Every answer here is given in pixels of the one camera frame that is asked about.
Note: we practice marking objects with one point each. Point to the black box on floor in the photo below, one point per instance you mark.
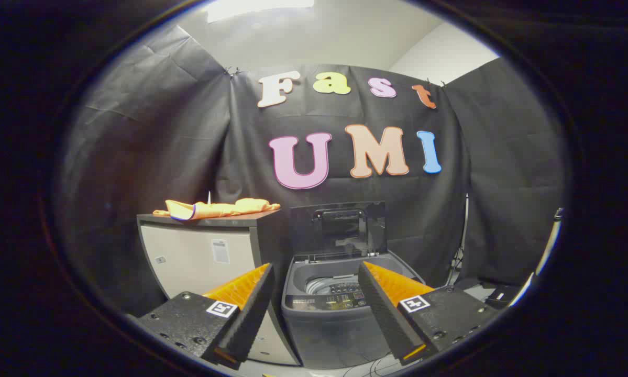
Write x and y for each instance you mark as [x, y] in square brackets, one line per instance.
[502, 297]

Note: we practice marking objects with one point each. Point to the white pole with black tip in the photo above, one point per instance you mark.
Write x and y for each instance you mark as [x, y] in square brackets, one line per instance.
[548, 251]

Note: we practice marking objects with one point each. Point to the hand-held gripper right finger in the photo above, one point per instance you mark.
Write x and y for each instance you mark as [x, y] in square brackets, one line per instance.
[382, 309]

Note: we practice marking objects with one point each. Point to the orange garment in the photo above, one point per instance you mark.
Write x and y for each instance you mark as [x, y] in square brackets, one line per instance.
[219, 209]

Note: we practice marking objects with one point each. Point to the grey washing machine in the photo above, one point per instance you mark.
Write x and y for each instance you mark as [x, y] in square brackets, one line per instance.
[324, 330]

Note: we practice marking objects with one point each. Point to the white cabinet with dark top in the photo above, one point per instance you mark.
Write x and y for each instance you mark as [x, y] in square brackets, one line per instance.
[188, 256]

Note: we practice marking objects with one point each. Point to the black backdrop cloth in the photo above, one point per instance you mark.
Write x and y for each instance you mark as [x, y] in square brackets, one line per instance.
[188, 157]

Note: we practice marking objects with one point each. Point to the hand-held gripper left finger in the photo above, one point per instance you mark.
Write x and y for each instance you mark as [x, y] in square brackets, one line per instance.
[251, 309]

